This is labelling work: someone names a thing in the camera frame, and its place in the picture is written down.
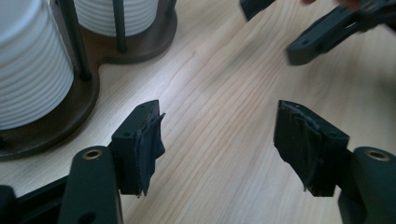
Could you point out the dark wooden cup holder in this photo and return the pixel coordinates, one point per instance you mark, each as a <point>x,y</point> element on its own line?
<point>77,102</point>

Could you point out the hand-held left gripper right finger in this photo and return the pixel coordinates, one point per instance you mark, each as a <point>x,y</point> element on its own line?
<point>311,146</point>

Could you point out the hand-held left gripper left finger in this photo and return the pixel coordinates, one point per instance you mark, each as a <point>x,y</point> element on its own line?
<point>127,146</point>

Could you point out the stack of white paper cups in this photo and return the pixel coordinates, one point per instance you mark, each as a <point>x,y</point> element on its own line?
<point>99,15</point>
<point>28,62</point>

